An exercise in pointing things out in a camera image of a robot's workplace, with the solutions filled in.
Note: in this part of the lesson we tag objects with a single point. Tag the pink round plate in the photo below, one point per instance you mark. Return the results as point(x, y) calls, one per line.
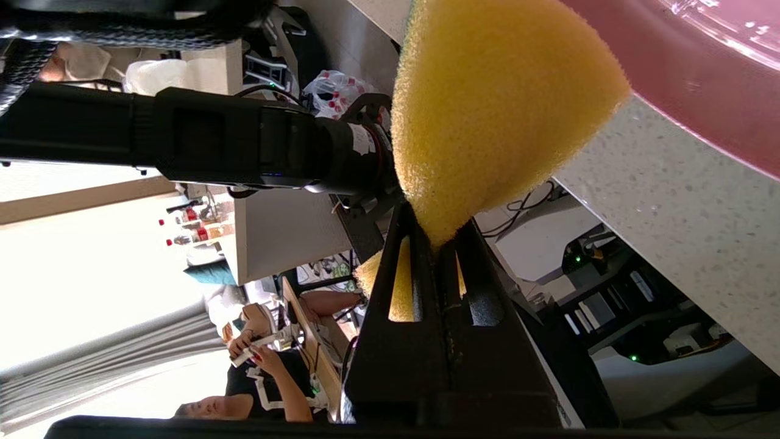
point(701, 73)

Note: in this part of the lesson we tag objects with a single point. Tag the wooden window beam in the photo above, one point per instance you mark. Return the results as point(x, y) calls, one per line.
point(79, 201)

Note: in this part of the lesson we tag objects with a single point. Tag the grey curtain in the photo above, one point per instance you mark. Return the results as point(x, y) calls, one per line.
point(122, 353)

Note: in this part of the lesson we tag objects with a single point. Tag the plastic bag red print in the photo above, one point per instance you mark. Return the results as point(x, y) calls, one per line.
point(335, 91)

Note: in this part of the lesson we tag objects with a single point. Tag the teal cushion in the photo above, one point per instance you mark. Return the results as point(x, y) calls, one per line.
point(213, 273)

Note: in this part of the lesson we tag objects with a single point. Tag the seated person dark shirt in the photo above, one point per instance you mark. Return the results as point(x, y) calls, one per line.
point(268, 378)

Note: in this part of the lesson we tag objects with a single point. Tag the yellow sponge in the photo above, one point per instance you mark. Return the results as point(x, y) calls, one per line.
point(487, 110)

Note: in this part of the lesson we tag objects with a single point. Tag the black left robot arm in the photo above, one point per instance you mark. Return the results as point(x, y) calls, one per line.
point(183, 137)

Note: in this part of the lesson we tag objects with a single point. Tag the white plastic bag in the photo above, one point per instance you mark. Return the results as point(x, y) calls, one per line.
point(158, 76)

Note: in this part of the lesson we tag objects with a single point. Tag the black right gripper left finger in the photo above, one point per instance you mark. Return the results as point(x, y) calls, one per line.
point(396, 366)

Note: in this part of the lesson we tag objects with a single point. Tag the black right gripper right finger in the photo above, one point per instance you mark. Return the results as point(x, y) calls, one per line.
point(493, 360)

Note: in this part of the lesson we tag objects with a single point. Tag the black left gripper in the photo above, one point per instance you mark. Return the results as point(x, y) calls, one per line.
point(347, 164)

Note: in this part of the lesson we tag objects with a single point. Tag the clear bottle red cap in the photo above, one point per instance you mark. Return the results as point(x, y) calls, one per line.
point(201, 235)
point(183, 216)

